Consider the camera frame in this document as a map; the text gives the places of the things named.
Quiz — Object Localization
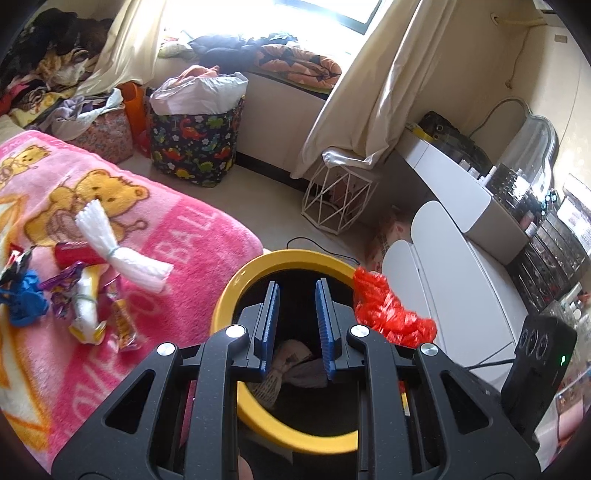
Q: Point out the black floor cable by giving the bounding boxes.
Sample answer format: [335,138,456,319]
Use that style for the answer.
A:
[287,237,361,266]

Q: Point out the white scalloped cabinet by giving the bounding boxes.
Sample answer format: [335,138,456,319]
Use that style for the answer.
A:
[381,200,527,384]

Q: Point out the white plastic bundle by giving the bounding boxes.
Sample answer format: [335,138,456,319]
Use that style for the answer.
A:
[75,200,174,294]

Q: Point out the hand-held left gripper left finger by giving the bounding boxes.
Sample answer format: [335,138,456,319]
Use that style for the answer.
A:
[51,281,281,480]

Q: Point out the pink bear print blanket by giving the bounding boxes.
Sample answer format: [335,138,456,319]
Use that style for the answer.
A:
[0,130,264,467]

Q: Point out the white desk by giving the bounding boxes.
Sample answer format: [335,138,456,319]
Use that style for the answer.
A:
[402,124,529,252]

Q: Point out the white yellow wrapper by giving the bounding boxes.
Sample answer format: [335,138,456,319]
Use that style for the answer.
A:
[68,265,109,346]

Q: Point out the purple foil wrapper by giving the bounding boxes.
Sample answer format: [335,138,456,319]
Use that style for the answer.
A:
[39,261,88,319]

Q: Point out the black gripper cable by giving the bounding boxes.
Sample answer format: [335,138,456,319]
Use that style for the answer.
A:
[464,359,515,371]

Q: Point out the orange red cloth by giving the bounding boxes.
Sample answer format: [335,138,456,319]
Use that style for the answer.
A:
[179,65,221,80]

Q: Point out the orange bag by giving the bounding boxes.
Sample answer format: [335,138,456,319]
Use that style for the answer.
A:
[117,82,153,158]

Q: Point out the yellow rimmed black bin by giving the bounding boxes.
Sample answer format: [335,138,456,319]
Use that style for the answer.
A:
[210,249,411,455]

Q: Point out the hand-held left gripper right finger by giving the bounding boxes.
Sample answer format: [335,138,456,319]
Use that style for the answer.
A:
[315,278,541,480]

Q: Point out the black printed wrapper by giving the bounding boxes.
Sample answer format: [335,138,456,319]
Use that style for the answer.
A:
[0,248,34,288]

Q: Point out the white plastic bag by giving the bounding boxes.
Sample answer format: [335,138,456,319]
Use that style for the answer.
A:
[150,73,249,116]

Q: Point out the pink package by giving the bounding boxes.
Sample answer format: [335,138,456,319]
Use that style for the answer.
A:
[367,208,414,273]

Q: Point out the dark clothes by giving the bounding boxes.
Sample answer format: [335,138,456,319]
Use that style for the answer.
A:
[188,32,287,63]

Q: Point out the clear cosmetics organizer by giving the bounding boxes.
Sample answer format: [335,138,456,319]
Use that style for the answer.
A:
[505,194,591,315]

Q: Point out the pile of clothes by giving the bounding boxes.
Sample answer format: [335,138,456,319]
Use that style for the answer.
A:
[0,9,116,125]

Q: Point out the wavy framed mirror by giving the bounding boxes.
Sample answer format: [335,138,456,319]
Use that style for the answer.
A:
[501,113,559,185]

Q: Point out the blue plastic bag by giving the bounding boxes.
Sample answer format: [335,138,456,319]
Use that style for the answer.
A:
[0,270,49,328]

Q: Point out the white wire stool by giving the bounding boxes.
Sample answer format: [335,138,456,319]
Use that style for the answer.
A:
[301,148,379,236]

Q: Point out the dinosaur print fabric basket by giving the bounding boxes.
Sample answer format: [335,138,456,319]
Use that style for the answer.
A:
[148,99,245,188]

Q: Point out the floral fabric bag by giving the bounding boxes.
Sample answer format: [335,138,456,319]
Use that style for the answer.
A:
[69,105,134,164]

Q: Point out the lavender cloth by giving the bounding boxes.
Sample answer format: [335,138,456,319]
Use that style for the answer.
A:
[46,88,125,139]

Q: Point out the black bag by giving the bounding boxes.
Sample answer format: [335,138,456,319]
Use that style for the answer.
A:
[418,111,492,171]

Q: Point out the cream curtain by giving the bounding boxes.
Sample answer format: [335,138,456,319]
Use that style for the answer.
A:
[76,0,169,97]
[290,0,467,181]

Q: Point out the crumpled paper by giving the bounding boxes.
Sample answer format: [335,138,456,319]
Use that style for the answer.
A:
[252,339,331,409]

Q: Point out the orange black quilt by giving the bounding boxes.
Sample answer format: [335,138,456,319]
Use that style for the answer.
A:
[252,44,343,90]

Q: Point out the red plastic bag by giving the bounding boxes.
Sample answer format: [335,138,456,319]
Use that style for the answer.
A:
[353,269,437,347]

